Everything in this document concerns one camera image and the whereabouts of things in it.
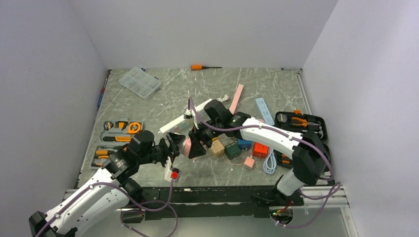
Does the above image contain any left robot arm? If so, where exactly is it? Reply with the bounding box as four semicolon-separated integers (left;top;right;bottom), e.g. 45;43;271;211
29;130;186;237

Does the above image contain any light blue power strip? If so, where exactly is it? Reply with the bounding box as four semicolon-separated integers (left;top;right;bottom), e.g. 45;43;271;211
255;98;275;126

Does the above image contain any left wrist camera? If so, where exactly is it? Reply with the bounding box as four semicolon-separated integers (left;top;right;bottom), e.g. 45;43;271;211
164;157;181;183

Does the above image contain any pink charger plug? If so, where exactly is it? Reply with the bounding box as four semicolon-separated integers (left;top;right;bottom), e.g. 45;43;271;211
243;156;255;170

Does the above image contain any white power strip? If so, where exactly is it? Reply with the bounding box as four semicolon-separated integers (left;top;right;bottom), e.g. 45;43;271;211
159;99;211;134

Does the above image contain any red cube socket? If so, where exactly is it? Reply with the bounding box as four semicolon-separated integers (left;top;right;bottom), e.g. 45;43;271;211
252;142;269;159

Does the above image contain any pink cube socket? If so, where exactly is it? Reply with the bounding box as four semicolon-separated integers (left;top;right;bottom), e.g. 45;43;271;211
180;138;191;158

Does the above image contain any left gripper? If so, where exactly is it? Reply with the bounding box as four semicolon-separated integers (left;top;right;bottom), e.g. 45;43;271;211
138;132;184;169

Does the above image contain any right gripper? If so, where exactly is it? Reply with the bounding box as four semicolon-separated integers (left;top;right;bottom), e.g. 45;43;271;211
188;120;224;159

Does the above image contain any grey tool tray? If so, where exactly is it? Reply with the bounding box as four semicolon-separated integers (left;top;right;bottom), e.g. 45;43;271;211
90;117;144;169

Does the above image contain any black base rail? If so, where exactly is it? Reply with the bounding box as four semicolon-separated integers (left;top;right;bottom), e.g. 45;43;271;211
133;185;304;218

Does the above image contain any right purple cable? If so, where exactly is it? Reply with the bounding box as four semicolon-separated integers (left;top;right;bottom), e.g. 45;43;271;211
188;96;342;230

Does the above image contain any green cube socket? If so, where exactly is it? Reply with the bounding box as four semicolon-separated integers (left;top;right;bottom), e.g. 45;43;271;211
224;141;242;160

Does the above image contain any beige cube socket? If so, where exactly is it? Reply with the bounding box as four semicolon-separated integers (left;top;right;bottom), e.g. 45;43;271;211
209;140;225;158

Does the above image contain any clear plastic screw box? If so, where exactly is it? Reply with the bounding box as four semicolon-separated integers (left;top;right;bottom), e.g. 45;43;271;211
119;67;161;99

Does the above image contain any orange handled screwdriver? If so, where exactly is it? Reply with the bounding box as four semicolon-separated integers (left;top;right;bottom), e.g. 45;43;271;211
190;65;222;71

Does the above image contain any pink power strip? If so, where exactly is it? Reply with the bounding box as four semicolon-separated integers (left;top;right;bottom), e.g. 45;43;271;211
229;84;244;114

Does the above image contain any black tool case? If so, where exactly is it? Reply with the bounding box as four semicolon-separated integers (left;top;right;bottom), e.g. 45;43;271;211
273;110;331;169

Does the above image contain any light blue cable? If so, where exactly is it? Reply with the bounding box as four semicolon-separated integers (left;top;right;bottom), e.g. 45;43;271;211
263;148;278;175

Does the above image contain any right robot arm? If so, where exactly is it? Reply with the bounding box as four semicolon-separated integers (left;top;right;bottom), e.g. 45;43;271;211
185;98;331;205

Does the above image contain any blue cube socket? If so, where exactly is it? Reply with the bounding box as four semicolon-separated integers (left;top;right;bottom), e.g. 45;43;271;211
237;139;252;151

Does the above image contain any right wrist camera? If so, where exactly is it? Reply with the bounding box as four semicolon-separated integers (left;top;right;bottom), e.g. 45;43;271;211
184;109;194;119

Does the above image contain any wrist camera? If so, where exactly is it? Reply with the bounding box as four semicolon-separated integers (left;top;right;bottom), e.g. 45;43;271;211
184;109;194;119
164;157;181;183

